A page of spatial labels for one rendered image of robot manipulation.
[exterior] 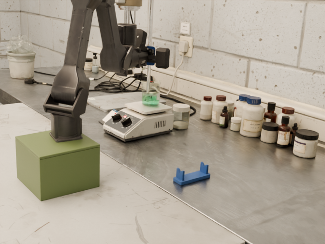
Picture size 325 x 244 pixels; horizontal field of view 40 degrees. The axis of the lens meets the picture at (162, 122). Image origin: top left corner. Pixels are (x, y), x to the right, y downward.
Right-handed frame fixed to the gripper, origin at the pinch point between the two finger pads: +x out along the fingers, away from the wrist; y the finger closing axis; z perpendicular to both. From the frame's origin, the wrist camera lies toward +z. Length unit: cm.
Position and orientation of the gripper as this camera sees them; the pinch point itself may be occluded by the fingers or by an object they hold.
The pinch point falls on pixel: (148, 53)
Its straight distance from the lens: 146.7
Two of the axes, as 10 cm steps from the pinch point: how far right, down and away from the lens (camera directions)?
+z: 0.5, -9.6, -2.8
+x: 4.2, -2.4, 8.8
